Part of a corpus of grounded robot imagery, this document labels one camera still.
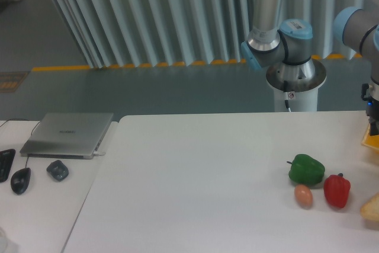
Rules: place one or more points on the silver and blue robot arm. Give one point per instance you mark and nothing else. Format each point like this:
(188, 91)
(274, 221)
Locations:
(285, 49)

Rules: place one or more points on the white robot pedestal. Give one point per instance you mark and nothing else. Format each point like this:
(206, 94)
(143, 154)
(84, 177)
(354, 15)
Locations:
(295, 101)

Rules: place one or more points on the white corrugated folding screen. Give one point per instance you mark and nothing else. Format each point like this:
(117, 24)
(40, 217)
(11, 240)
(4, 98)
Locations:
(118, 32)

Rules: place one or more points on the black keyboard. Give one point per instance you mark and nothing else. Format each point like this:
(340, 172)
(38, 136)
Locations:
(6, 160)

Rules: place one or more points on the brown egg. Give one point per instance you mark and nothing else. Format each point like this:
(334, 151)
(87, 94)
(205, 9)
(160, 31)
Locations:
(303, 195)

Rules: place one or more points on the yellow container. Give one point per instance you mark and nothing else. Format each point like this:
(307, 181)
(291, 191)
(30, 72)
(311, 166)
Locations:
(370, 141)

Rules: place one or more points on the toy bread slice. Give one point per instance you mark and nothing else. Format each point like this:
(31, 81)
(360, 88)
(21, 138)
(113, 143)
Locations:
(370, 209)

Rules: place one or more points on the green toy pepper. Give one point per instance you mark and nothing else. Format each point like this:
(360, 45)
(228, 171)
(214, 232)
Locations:
(306, 170)

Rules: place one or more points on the dark grey small device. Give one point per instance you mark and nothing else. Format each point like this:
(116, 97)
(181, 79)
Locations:
(58, 170)

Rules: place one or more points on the silver closed laptop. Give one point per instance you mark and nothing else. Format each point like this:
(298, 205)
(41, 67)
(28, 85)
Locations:
(67, 135)

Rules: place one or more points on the red toy pepper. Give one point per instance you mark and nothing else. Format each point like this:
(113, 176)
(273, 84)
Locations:
(336, 190)

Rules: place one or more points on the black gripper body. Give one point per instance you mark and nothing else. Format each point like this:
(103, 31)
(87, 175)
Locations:
(367, 91)

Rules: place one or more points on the black computer mouse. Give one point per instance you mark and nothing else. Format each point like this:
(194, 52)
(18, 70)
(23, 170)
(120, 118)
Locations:
(20, 180)

